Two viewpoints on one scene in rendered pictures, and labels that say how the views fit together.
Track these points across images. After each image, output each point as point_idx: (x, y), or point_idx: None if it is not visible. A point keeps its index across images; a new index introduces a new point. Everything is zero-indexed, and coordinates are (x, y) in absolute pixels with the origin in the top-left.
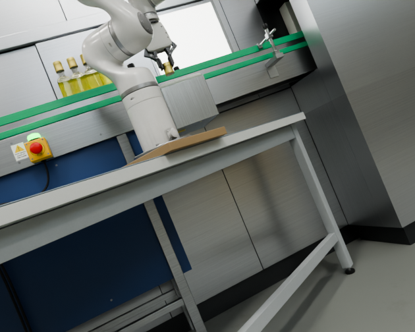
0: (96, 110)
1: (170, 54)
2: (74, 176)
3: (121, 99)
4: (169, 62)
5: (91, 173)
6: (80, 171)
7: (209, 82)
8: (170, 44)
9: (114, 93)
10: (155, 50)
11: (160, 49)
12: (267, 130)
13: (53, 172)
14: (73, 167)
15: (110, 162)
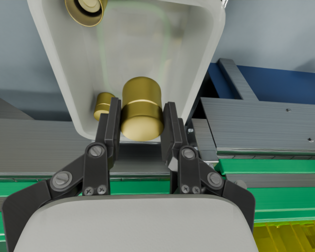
0: (308, 148)
1: (95, 146)
2: (306, 88)
3: (250, 160)
4: (126, 115)
5: (285, 84)
6: (300, 90)
7: (9, 165)
8: (48, 205)
9: (265, 179)
10: (191, 195)
11: (150, 194)
12: None
13: None
14: (312, 96)
15: (260, 85)
